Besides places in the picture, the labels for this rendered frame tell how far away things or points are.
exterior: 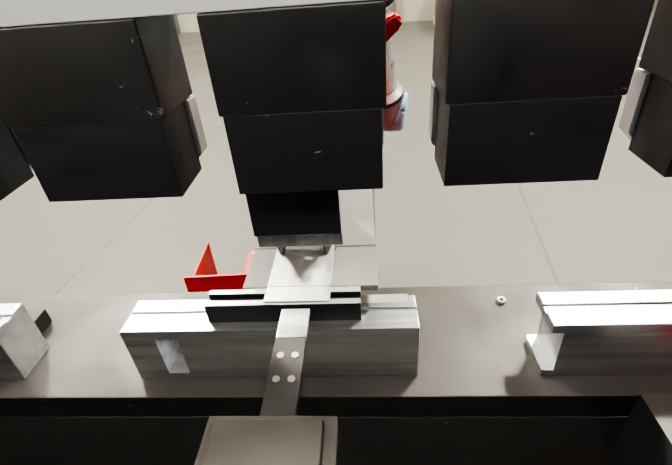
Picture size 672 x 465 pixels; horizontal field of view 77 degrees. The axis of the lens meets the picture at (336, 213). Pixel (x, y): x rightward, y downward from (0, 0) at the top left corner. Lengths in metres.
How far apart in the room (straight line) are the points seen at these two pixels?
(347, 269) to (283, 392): 0.20
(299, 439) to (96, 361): 0.44
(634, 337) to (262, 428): 0.46
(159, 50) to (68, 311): 0.56
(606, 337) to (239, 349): 0.46
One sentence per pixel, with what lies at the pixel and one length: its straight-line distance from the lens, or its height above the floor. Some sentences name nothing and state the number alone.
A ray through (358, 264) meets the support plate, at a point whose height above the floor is 1.00.
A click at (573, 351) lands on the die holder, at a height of 0.92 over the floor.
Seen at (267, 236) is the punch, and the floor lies 1.10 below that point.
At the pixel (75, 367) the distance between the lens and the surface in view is 0.78.
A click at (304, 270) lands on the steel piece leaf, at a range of 0.59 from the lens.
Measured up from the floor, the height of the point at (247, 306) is 1.00.
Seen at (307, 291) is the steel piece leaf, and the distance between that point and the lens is 0.56.
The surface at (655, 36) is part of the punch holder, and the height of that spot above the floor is 1.29.
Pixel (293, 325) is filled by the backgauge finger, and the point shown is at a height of 1.00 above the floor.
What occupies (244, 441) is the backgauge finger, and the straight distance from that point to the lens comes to 0.41.
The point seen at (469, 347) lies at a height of 0.88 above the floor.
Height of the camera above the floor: 1.38
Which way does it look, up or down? 32 degrees down
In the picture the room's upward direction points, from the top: 5 degrees counter-clockwise
